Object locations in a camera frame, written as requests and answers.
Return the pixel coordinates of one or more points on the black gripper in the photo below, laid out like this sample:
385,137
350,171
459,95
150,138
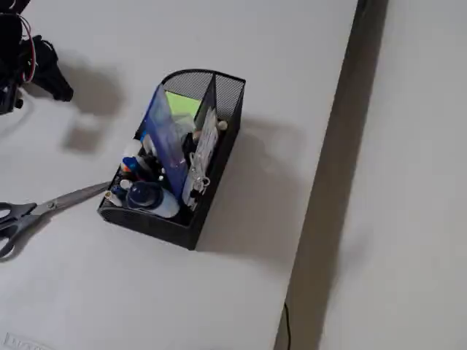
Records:
47,65

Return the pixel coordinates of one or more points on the blue plastic folder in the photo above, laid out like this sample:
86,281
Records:
164,138

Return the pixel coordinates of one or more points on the green sticky note pad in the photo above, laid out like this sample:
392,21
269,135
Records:
182,104

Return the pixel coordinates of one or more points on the navy and pale blue bottle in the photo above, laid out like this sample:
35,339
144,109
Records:
146,197

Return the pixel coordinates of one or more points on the black mesh desk organizer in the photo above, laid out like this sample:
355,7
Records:
204,204

